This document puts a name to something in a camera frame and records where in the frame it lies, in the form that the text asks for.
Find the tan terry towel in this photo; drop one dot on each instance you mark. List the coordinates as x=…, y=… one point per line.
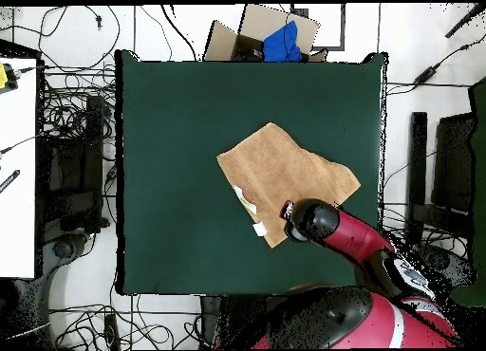
x=281, y=169

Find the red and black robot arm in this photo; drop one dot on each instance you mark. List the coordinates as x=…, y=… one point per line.
x=353, y=237

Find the dark green table cloth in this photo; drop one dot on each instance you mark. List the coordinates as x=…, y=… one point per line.
x=171, y=138

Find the blue cloth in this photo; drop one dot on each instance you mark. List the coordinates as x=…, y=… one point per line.
x=283, y=43

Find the black round base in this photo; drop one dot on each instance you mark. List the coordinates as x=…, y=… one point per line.
x=452, y=265

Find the brown cardboard box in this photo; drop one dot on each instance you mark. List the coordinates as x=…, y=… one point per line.
x=258, y=24

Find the black power adapter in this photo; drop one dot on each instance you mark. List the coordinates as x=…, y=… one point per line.
x=425, y=74

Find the black computer tower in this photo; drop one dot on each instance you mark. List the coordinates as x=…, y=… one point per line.
x=72, y=165

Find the black slanted bar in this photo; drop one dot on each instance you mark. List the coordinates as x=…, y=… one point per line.
x=465, y=21

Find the white desk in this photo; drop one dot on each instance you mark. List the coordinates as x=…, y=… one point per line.
x=17, y=176

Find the yellow and black tool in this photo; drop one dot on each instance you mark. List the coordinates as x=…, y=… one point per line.
x=3, y=76

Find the black upright post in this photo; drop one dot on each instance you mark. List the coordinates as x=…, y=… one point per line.
x=417, y=169

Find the black square frame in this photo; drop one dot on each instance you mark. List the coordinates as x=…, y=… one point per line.
x=343, y=28

